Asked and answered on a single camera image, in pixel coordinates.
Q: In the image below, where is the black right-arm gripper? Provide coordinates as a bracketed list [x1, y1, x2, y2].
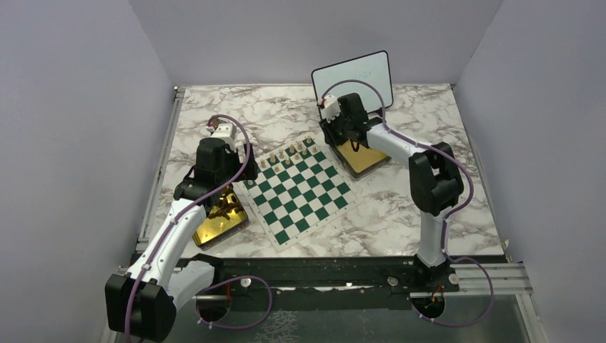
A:
[317, 109, 351, 149]

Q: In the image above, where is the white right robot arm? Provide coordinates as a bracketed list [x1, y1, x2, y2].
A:
[317, 93, 464, 291]

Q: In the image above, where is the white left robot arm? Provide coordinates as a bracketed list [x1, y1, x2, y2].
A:
[104, 138, 258, 342]

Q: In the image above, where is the gold tin with white pieces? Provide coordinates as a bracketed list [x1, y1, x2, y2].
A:
[329, 140, 392, 180]

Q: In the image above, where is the gold tin with dark pieces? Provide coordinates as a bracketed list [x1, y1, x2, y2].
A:
[192, 185, 250, 250]

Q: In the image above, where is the green white chess mat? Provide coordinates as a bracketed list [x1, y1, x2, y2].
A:
[237, 136, 362, 252]

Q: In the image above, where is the small whiteboard with stand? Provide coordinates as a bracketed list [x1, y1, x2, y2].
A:
[311, 50, 394, 112]

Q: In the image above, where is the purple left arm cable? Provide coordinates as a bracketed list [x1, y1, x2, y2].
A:
[124, 113, 274, 343]

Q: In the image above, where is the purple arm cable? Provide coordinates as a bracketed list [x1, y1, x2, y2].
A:
[318, 79, 496, 329]
[124, 113, 274, 343]

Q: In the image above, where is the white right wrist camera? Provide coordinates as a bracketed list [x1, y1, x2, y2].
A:
[318, 94, 340, 123]

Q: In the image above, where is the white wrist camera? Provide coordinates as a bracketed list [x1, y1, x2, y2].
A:
[318, 94, 340, 123]
[211, 123, 237, 151]

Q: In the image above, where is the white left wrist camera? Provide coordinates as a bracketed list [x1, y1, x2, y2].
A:
[211, 123, 237, 151]

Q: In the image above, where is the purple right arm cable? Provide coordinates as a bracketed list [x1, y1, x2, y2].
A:
[318, 79, 496, 329]

